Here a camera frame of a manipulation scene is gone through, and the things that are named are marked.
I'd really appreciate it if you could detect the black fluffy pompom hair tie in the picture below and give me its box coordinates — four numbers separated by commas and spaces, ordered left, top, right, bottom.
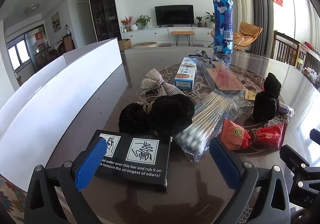
118, 93, 195, 139

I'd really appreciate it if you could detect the green potted plant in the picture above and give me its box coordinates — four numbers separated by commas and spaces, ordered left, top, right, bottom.
204, 12, 215, 28
136, 15, 151, 29

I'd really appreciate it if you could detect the green potted plant right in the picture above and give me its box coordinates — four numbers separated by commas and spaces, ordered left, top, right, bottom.
204, 12, 215, 28

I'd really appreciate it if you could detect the white tv cabinet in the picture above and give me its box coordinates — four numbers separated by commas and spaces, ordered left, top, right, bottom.
121, 27, 213, 45

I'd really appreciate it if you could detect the black fluffy hair claw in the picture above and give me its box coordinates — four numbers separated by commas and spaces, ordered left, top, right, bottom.
253, 72, 281, 123

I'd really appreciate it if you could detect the black odor bar box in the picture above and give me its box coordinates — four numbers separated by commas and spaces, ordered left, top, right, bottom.
92, 130, 172, 191

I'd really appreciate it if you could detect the rhinestone bow hair clip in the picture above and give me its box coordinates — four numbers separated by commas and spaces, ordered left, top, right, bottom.
140, 69, 186, 97

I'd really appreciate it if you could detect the small dark glass vial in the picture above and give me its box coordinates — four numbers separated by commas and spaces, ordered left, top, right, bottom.
277, 102, 295, 117

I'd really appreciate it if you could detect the black television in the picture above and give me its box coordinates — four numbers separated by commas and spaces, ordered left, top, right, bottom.
155, 5, 194, 26

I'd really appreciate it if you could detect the cotton swabs bag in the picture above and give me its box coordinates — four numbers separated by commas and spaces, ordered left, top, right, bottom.
173, 90, 242, 163

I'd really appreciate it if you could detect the blue camouflage bottle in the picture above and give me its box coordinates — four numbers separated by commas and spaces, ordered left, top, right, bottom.
213, 0, 234, 56

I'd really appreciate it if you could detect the wooden dining chair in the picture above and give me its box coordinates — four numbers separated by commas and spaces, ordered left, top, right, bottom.
271, 31, 307, 71

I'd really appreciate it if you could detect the orange lounge chair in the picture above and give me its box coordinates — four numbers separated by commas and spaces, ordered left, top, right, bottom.
233, 21, 263, 50

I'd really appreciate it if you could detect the blue white ointment box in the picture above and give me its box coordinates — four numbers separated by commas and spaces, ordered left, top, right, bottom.
174, 57, 197, 91

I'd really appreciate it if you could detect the wall painting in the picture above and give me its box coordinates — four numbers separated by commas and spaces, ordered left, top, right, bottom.
51, 12, 61, 33

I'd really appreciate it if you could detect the floral patterned cushion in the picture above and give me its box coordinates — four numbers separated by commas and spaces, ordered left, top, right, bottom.
0, 175, 27, 223

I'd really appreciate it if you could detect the grey curtain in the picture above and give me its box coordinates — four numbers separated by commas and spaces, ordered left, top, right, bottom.
252, 0, 273, 58

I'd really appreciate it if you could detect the white cardboard sorting box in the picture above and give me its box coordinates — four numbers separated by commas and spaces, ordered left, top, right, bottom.
1, 38, 123, 191

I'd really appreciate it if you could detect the brown cardboard box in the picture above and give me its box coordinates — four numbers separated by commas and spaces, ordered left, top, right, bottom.
118, 39, 132, 52

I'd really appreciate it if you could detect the green potted plant left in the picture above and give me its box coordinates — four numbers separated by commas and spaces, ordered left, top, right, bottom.
136, 15, 151, 29

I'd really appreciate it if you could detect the covered standing air conditioner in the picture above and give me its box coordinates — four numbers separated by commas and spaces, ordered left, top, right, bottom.
237, 0, 254, 29

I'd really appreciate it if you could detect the red flower vase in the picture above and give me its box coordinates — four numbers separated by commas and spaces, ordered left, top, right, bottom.
121, 16, 133, 32

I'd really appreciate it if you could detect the phone case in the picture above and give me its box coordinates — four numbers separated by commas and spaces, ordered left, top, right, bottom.
199, 61, 245, 96

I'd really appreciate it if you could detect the round cat scratcher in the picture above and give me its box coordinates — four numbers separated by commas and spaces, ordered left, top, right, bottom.
131, 41, 158, 48

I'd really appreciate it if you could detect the red candy wrapper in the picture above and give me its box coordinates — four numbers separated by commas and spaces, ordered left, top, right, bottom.
249, 122, 287, 150
220, 119, 253, 151

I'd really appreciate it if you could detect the black display cabinet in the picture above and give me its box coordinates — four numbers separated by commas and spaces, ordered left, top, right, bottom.
89, 0, 121, 41

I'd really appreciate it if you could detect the wooden bench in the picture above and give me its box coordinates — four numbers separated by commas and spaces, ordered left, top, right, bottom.
170, 31, 195, 46

